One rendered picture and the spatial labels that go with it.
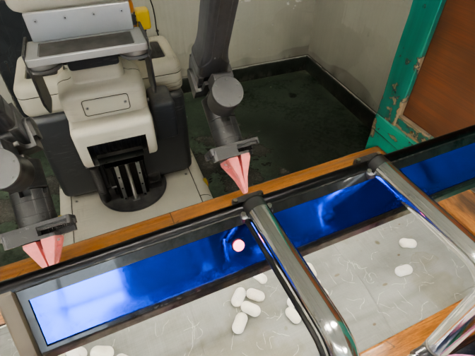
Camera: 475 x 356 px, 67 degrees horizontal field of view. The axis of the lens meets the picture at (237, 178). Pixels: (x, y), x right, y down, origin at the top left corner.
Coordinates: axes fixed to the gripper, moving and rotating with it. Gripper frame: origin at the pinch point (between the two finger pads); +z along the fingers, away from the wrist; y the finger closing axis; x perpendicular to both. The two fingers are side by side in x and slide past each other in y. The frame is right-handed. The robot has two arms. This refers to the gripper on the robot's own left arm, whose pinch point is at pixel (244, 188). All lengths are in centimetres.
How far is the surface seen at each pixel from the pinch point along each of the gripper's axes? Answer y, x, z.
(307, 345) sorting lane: -0.7, -9.0, 28.9
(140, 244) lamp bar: -22.1, -34.7, 2.2
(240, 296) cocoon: -8.0, -2.8, 18.6
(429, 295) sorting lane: 25.3, -10.4, 30.1
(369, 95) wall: 135, 115, -33
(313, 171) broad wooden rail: 22.3, 11.3, 1.0
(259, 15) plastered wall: 97, 146, -112
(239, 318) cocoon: -9.8, -5.3, 21.3
